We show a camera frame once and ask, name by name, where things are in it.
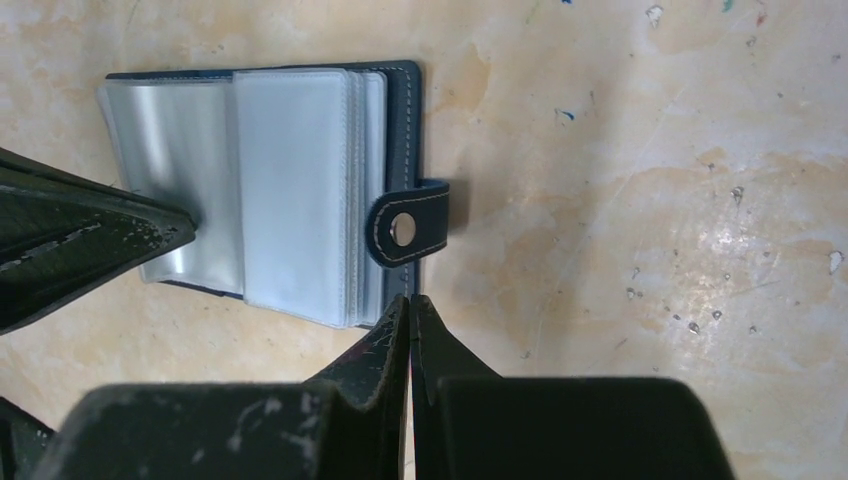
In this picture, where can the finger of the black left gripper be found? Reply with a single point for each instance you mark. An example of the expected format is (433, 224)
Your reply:
(63, 236)

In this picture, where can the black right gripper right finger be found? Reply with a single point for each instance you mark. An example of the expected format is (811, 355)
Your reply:
(472, 423)

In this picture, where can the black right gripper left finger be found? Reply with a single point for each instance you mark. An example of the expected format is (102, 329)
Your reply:
(345, 422)

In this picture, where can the blue leather card holder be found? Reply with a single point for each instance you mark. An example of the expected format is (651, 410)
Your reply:
(303, 181)

